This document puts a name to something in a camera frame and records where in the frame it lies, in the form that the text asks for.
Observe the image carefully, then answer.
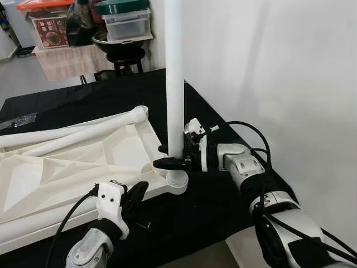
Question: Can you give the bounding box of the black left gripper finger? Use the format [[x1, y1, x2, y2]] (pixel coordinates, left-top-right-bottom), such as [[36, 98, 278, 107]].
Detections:
[[126, 180, 151, 208]]

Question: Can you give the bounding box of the white plastic children table top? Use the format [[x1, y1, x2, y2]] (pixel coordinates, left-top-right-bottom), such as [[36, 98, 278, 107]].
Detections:
[[0, 106, 190, 256]]

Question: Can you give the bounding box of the black tablecloth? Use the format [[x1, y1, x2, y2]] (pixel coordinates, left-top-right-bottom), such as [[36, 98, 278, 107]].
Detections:
[[0, 67, 300, 268]]

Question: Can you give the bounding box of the beige table cover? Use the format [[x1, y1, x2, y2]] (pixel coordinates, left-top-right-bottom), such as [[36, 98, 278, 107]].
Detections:
[[32, 45, 116, 83]]

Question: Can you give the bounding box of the dark green plastic lid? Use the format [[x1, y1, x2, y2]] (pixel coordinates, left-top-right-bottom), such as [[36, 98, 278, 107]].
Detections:
[[94, 0, 150, 16]]

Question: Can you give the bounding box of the black bag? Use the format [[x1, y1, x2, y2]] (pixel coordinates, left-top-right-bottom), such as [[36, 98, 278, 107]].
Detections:
[[65, 0, 100, 47]]

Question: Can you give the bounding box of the red print carton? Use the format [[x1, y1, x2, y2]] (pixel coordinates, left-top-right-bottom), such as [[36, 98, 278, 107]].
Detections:
[[31, 16, 70, 49]]

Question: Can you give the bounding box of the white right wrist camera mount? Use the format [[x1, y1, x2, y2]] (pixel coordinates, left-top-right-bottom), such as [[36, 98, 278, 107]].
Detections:
[[184, 117, 220, 173]]

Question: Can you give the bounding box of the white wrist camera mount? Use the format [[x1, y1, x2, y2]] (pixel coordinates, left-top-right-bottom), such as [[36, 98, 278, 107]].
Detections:
[[96, 180, 131, 240], [184, 117, 220, 173]]

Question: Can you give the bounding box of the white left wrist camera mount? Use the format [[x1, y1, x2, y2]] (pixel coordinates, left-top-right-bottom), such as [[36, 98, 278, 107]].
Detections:
[[96, 180, 131, 240]]

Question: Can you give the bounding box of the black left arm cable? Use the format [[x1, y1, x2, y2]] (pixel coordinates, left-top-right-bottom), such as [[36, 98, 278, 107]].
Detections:
[[45, 187, 101, 268]]

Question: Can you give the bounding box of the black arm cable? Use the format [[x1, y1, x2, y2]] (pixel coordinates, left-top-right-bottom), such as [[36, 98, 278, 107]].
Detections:
[[214, 120, 357, 264], [45, 187, 101, 268]]

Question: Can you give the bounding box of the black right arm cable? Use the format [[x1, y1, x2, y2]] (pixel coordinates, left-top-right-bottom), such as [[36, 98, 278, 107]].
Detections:
[[214, 120, 357, 264]]

